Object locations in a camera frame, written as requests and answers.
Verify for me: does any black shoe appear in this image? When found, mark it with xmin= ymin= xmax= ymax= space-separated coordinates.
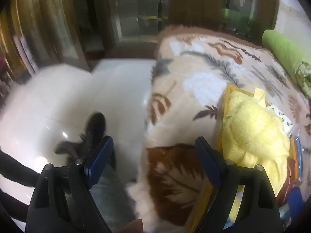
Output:
xmin=55 ymin=112 xmax=107 ymax=161

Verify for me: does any yellow fluffy towel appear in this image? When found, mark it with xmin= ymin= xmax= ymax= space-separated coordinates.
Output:
xmin=222 ymin=87 xmax=291 ymax=197

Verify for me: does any person's jeans leg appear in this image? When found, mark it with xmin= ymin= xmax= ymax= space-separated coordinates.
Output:
xmin=68 ymin=160 xmax=136 ymax=233

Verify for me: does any white patterned cloth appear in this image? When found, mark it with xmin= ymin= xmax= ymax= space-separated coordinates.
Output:
xmin=266 ymin=103 xmax=295 ymax=136

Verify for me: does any wooden glass-door cabinet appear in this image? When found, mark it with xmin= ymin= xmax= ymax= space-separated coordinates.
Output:
xmin=36 ymin=0 xmax=280 ymax=72

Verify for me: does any blue cloth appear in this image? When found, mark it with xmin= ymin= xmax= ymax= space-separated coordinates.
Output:
xmin=287 ymin=186 xmax=305 ymax=215

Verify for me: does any wooden bookshelf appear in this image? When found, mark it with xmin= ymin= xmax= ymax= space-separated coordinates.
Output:
xmin=0 ymin=0 xmax=46 ymax=102

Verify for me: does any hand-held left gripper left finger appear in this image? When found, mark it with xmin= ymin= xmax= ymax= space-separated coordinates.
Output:
xmin=25 ymin=135 xmax=115 ymax=233

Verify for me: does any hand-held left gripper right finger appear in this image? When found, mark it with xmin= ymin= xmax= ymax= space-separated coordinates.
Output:
xmin=195 ymin=136 xmax=283 ymax=233

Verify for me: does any green rolled quilt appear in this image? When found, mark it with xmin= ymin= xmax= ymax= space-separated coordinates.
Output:
xmin=261 ymin=29 xmax=311 ymax=95

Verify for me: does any leaf-print fleece blanket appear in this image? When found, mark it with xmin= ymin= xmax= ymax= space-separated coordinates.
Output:
xmin=125 ymin=25 xmax=311 ymax=233

